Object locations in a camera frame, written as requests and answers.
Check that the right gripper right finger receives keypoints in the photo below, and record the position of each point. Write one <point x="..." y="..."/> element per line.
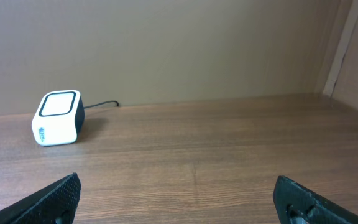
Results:
<point x="295" y="203"/>

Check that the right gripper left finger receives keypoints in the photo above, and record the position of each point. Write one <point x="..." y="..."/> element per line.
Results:
<point x="55" y="203"/>

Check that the white barcode scanner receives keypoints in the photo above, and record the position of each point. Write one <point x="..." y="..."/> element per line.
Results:
<point x="59" y="118"/>

